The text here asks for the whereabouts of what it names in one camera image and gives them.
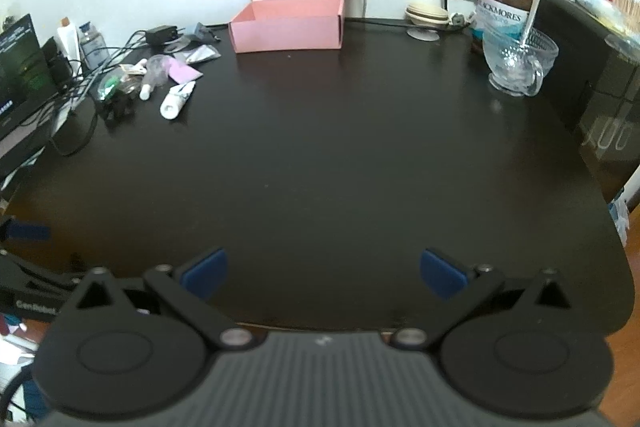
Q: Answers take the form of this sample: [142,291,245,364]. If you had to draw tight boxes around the patterned cloth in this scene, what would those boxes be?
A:
[0,312,51,423]

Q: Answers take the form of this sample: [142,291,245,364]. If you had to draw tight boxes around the clear bottle blue cap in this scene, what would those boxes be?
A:
[79,21,110,70]

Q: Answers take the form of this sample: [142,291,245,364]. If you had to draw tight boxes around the silver spoon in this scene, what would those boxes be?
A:
[517,0,543,58]

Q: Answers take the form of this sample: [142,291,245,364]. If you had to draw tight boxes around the green item in clear bag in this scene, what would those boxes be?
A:
[95,74,126,100]

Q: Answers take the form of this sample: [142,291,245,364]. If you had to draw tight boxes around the brown supplement bottle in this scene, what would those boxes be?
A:
[470,0,535,55]

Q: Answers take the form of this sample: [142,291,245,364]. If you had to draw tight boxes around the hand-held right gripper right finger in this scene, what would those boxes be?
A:
[389,248,573,353]

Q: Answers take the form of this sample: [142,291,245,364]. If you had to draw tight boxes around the black desktop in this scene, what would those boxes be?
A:
[0,14,633,338]

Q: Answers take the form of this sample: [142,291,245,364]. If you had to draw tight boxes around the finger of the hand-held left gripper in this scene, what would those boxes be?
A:
[0,217,52,243]

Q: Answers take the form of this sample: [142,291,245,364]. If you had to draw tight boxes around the clear glass cup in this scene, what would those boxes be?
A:
[482,27,560,98]

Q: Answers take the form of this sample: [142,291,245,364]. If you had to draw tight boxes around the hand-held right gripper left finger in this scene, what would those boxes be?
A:
[72,247,253,354]

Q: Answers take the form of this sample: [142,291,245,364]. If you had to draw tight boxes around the beige round holder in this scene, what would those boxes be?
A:
[404,3,451,42]

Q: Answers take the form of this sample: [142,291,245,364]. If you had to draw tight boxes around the clear foil sachet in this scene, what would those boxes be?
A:
[185,44,222,66]

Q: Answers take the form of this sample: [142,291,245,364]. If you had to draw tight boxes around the white tape roll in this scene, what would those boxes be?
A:
[165,38,201,54]

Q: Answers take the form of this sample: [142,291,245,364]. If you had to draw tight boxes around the blue-grey plug adapter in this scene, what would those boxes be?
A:
[192,22,221,44]

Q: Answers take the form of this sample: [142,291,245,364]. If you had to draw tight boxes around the pink squeeze tube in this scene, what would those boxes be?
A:
[145,54,204,90]

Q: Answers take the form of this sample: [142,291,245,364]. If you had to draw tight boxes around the black cabinet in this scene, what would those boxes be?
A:
[532,0,640,205]

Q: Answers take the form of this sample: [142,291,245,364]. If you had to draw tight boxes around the black power adapter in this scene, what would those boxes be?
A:
[145,25,185,45]

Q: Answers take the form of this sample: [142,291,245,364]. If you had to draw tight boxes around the black laptop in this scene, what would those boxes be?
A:
[0,13,56,172]

